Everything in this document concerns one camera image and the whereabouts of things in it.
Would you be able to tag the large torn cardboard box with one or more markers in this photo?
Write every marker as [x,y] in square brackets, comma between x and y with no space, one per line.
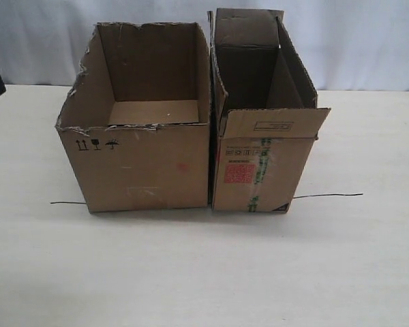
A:
[136,123]

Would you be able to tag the narrow cardboard box green tape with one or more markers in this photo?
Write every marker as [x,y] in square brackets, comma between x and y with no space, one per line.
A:
[265,111]

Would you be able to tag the thin black line on table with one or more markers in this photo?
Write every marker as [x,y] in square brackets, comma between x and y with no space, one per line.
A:
[296,197]

